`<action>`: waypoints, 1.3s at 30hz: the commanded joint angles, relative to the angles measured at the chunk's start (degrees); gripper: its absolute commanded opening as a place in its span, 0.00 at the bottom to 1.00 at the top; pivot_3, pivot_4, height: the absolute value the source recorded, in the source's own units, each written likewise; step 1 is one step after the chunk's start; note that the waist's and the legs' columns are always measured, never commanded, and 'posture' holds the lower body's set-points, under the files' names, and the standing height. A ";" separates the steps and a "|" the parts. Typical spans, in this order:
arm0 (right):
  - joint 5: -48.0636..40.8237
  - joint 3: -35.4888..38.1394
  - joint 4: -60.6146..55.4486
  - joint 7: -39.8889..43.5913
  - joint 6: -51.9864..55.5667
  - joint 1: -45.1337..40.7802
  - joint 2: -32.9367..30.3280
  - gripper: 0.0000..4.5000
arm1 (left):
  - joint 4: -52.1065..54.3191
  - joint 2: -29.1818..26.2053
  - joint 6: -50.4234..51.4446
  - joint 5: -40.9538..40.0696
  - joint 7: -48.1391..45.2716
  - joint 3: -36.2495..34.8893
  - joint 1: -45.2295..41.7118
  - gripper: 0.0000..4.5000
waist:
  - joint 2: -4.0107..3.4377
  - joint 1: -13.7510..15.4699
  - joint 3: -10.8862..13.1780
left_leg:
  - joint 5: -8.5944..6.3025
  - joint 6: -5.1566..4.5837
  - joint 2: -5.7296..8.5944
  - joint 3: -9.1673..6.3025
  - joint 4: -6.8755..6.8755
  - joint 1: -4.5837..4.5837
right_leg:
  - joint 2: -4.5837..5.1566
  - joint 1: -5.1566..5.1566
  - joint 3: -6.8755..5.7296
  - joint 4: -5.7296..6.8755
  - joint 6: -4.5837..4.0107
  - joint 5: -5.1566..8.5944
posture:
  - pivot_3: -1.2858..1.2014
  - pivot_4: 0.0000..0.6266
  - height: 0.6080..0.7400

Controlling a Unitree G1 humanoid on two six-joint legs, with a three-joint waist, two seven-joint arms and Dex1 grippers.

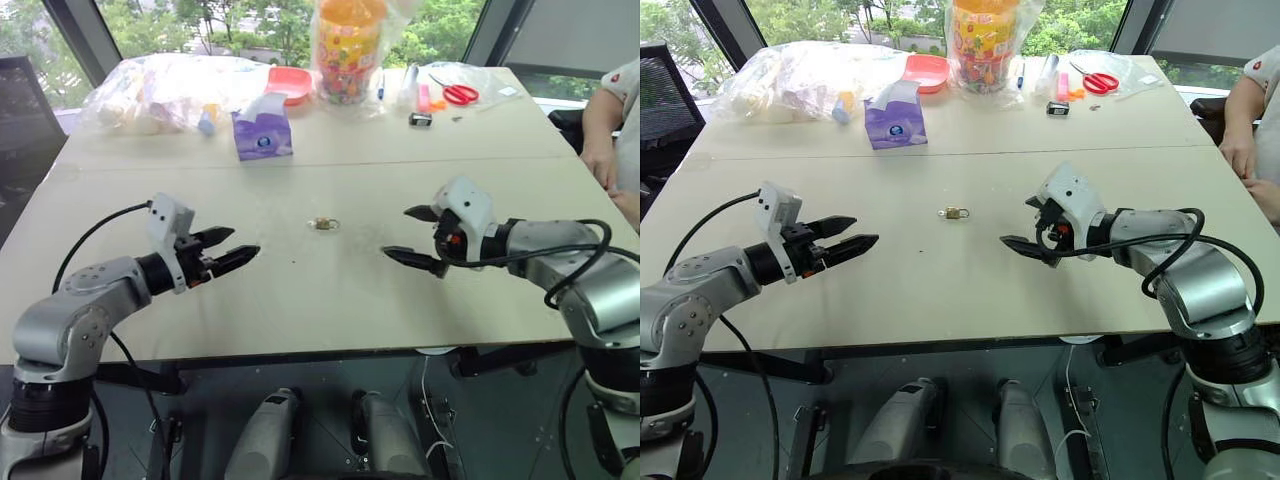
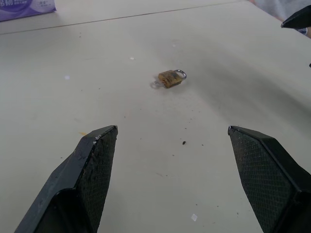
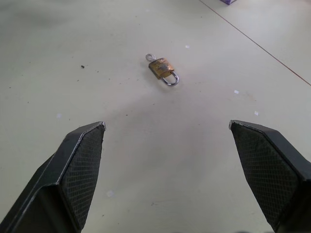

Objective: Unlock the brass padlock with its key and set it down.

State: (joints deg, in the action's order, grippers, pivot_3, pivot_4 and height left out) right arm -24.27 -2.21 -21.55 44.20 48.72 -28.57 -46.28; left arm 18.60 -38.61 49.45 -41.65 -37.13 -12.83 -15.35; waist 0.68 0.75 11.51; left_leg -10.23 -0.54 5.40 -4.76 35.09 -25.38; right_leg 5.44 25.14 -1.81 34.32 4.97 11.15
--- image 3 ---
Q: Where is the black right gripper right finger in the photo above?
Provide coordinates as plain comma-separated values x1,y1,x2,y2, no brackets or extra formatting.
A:
228,119,311,233

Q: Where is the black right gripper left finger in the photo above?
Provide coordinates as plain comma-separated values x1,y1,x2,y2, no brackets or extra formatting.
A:
0,121,106,233

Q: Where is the brass padlock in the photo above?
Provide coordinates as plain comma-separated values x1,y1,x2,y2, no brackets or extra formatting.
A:
148,57,179,87

